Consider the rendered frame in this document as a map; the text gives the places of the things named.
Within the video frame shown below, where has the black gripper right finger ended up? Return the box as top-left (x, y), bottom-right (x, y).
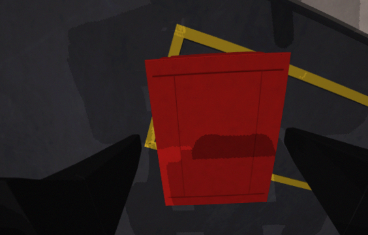
top-left (284, 127), bottom-right (368, 235)

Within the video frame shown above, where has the yellow rectangular frame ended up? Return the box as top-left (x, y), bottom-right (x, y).
top-left (144, 24), bottom-right (368, 190)

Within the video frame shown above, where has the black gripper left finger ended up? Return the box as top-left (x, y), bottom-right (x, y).
top-left (0, 134), bottom-right (142, 235)

